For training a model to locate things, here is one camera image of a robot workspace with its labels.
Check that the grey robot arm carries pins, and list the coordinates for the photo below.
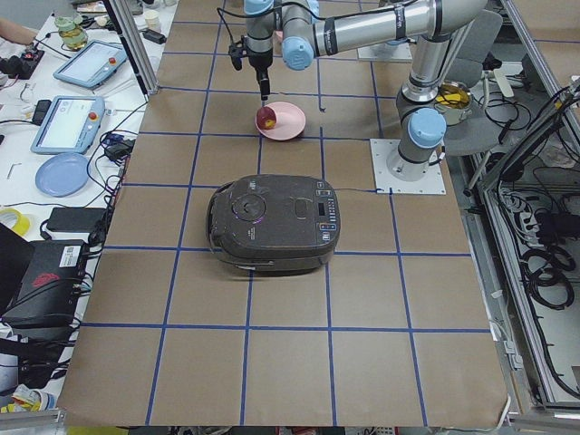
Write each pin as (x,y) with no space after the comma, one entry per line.
(426,34)

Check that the pink plate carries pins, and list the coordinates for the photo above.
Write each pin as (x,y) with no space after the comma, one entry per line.
(291,121)

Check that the yellow tape roll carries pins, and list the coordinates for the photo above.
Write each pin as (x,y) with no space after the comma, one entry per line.
(15,220)

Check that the teach pendant tablet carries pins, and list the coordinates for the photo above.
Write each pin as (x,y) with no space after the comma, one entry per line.
(93,65)
(70,125)

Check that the blue plate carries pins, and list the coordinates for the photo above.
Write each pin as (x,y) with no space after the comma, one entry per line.
(62,175)

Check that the far teach pendant tablet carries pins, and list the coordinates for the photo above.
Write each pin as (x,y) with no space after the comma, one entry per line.
(93,65)

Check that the green glass jar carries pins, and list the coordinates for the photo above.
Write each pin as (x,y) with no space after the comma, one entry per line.
(70,30)

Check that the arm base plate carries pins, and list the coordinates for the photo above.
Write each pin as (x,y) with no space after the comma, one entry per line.
(385,52)
(394,175)

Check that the black power adapter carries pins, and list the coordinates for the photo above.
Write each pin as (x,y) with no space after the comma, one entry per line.
(74,220)

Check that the dark grey rice cooker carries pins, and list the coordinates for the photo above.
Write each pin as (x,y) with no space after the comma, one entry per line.
(274,223)

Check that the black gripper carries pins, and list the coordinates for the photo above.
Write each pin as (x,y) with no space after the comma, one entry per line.
(261,64)

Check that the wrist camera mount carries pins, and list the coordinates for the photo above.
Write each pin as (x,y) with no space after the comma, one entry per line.
(237,52)

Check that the near teach pendant tablet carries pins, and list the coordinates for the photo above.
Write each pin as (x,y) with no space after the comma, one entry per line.
(70,125)

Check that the aluminium frame post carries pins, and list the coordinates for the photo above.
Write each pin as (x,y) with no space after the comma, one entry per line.
(126,28)

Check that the black computer box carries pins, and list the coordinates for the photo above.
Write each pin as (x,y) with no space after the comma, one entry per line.
(47,294)

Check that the grey office chair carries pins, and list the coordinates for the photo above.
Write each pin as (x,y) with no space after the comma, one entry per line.
(469,130)

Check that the red apple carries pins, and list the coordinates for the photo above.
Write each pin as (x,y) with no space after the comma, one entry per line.
(266,118)

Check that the steel pot with yellow contents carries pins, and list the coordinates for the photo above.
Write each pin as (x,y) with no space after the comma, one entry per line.
(454,102)

